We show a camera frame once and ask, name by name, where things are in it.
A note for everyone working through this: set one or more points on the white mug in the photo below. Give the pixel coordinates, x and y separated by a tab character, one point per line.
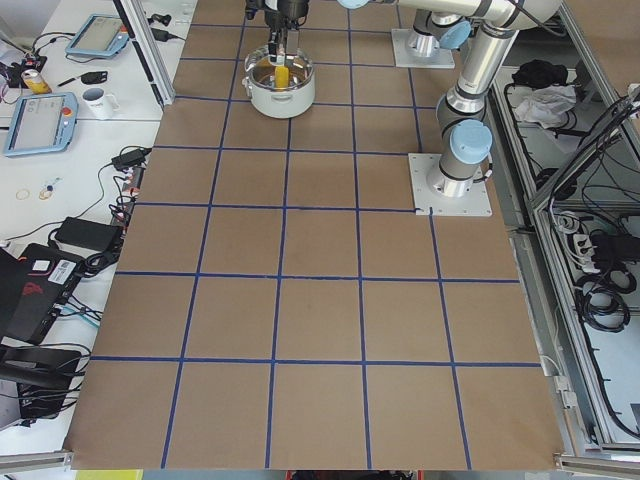
103	105

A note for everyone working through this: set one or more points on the large black power brick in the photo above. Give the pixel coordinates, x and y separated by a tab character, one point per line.
90	235

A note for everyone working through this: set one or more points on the black cloth bundle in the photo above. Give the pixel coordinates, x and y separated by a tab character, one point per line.
539	74

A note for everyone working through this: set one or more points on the white crumpled cloth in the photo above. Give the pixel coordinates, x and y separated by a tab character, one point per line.
547	107

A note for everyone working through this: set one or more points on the near blue teach pendant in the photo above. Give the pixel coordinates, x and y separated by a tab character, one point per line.
43	123

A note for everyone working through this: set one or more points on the black monitor stand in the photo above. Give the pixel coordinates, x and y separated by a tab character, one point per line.
40	382

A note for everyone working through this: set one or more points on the far blue teach pendant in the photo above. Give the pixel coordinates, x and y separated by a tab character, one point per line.
101	36

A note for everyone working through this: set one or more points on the pale green cooking pot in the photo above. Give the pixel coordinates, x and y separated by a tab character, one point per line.
281	104

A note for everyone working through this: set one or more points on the black power adapter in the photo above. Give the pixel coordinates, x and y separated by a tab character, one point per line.
133	158

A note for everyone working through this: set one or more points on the black laptop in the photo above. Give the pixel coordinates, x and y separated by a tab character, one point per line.
33	288

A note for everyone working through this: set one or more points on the yellow corn cob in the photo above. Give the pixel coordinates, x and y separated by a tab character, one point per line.
281	77

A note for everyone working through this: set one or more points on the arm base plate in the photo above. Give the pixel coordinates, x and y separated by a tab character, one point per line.
435	194
416	50

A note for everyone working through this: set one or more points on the aluminium frame post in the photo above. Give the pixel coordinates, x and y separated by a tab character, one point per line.
135	21

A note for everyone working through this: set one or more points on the blue teach pendant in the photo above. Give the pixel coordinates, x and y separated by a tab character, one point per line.
101	36
43	123

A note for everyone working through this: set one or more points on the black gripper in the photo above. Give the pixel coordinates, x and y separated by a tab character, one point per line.
286	11

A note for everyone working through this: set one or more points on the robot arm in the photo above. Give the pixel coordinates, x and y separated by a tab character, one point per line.
460	112
431	33

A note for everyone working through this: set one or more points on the yellow drink can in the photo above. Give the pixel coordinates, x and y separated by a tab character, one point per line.
34	80

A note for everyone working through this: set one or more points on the black computer mouse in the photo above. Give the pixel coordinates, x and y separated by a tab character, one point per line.
94	77

